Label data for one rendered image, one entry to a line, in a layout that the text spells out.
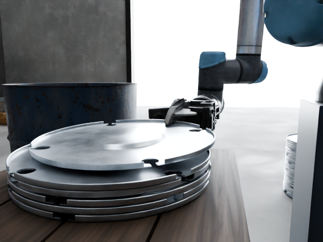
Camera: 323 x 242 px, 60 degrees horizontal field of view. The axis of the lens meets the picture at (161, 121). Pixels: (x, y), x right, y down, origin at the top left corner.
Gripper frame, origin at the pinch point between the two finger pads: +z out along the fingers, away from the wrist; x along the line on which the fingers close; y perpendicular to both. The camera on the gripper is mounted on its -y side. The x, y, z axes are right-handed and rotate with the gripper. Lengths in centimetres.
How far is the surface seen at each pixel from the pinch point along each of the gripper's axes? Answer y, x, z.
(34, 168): -7.3, 0.8, 26.5
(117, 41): -214, -51, -338
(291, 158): 27, 27, -72
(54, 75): -313, 0, -305
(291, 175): 28, 35, -74
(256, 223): 16, 42, -43
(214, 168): 11.4, 5.3, 7.2
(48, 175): -3.7, 0.7, 27.8
